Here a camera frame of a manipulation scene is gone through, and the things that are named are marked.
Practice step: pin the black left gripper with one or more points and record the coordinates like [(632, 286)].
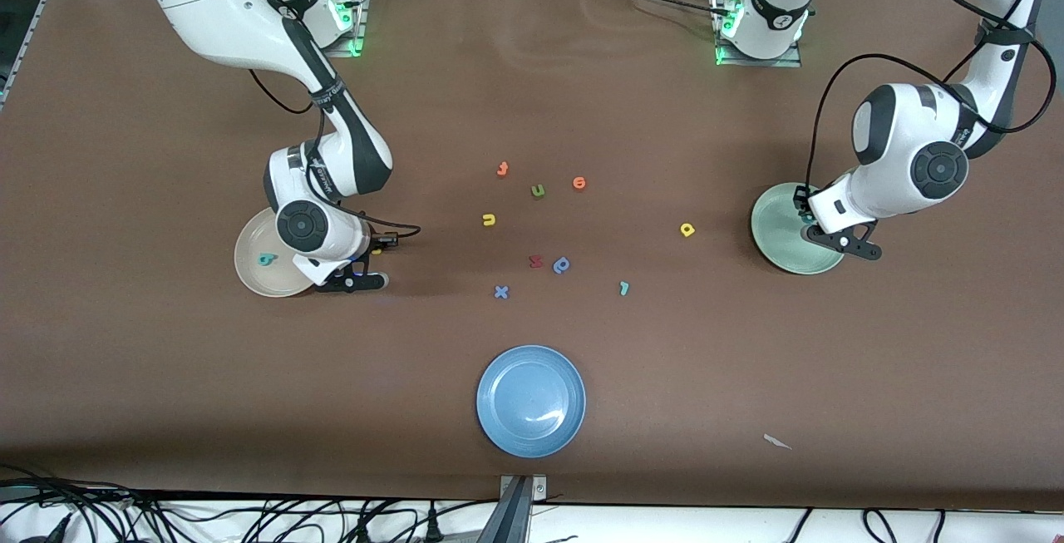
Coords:
[(804, 204)]

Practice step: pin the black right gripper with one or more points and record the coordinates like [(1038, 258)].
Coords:
[(376, 244)]

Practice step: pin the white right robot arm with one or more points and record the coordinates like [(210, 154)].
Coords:
[(216, 11)]

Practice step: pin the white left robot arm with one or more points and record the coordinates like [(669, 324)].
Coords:
[(906, 135)]

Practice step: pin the pale green plate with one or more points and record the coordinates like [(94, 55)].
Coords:
[(777, 235)]

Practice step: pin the beige brown plate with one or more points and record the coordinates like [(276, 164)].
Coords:
[(258, 277)]

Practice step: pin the blue foam letter d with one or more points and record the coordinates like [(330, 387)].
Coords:
[(561, 267)]

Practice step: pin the blue plate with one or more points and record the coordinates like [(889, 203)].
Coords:
[(530, 402)]

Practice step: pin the white paper scrap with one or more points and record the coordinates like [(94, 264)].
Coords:
[(775, 441)]

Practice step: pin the brown table cover sheet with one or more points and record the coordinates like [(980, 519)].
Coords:
[(166, 377)]

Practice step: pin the black power plug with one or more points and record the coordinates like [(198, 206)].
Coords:
[(432, 528), (362, 532)]

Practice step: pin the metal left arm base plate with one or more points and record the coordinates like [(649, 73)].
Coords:
[(781, 62)]

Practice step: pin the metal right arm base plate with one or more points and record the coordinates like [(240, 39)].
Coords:
[(353, 36)]

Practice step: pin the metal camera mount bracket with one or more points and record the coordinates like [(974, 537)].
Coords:
[(515, 518)]

